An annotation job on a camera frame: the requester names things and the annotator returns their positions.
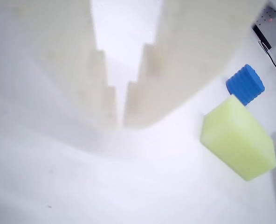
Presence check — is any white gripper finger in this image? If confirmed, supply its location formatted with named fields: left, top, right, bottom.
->
left=0, top=0, right=119, bottom=132
left=123, top=0, right=265, bottom=128

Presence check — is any yellow-green foam block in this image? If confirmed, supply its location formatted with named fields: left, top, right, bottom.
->
left=200, top=94, right=276, bottom=182

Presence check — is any grey perforated board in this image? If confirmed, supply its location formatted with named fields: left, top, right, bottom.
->
left=253, top=6, right=276, bottom=59

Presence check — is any blue ribbed foam block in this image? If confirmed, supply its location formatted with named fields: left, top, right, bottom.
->
left=226, top=64, right=265, bottom=106

